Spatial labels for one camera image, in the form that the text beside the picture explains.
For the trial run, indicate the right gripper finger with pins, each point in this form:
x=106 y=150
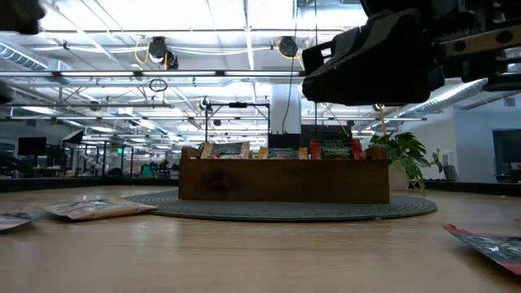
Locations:
x=378 y=65
x=319 y=57

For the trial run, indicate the red tea packet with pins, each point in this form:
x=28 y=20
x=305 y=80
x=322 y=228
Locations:
x=492 y=248
x=335 y=148

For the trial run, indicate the orange tea packet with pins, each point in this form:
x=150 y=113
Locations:
x=283 y=153

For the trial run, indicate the wooden three-compartment tray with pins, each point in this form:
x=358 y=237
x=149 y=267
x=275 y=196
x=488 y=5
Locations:
x=285 y=181

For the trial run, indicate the large black screen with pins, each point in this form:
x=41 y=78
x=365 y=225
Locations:
x=325 y=130

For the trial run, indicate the potted green plant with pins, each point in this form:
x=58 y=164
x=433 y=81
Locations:
x=401 y=152

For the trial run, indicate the black box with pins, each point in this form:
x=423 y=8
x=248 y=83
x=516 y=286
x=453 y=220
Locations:
x=284 y=140

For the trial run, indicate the long ceiling light strip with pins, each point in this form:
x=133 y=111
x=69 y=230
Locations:
x=97 y=73

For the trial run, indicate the grey bin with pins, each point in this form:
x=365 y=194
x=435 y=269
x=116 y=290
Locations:
x=449 y=172

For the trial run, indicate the black monitor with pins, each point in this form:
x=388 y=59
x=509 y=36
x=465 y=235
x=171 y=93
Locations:
x=31 y=145

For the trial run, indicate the round grey placemat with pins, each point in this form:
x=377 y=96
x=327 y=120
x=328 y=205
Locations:
x=285 y=211

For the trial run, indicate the black rig frame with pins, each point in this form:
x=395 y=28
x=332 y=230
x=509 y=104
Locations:
x=238 y=104

